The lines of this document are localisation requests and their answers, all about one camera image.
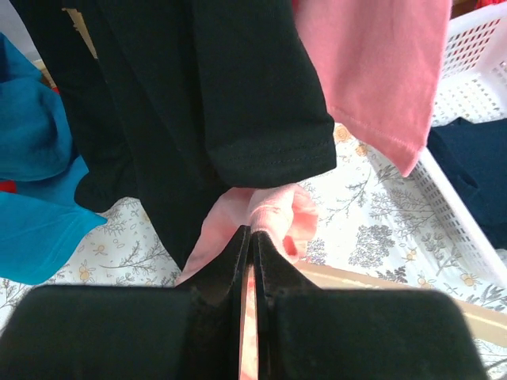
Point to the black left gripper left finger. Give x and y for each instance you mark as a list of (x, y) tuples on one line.
[(97, 332)]

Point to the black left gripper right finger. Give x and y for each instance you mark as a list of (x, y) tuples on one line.
[(356, 332)]

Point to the salmon pink t-shirt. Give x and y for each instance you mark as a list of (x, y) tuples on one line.
[(249, 317)]

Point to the blue hanging t-shirt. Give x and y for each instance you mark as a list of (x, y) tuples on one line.
[(41, 224)]

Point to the black hanging t-shirt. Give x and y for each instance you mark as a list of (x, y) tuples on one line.
[(175, 102)]

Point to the red hanging t-shirt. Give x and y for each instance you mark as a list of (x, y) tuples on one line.
[(8, 186)]

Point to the pink hanging t-shirt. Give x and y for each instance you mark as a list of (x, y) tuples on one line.
[(379, 66)]

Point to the orange-red t-shirt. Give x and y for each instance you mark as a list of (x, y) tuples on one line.
[(484, 3)]

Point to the navy blue folded garment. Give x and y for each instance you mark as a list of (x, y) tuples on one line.
[(473, 158)]

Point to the white perforated plastic basket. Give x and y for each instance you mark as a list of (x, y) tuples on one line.
[(472, 86)]

